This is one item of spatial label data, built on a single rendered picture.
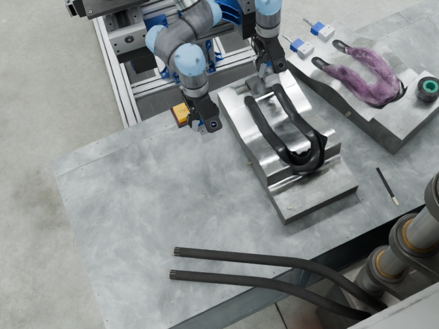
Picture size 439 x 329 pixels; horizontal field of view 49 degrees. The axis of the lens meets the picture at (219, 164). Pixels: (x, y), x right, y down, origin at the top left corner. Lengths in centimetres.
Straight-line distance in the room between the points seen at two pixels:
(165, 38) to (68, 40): 190
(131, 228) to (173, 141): 34
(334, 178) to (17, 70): 217
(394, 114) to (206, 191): 66
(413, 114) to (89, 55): 201
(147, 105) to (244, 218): 112
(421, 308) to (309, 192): 76
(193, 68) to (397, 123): 71
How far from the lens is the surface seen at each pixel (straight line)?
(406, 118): 167
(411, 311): 87
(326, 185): 157
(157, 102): 252
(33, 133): 290
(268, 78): 168
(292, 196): 154
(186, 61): 125
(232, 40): 270
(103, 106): 284
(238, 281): 146
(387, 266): 126
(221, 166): 165
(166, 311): 153
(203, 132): 153
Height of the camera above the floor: 229
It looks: 65 degrees down
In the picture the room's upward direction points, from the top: 10 degrees counter-clockwise
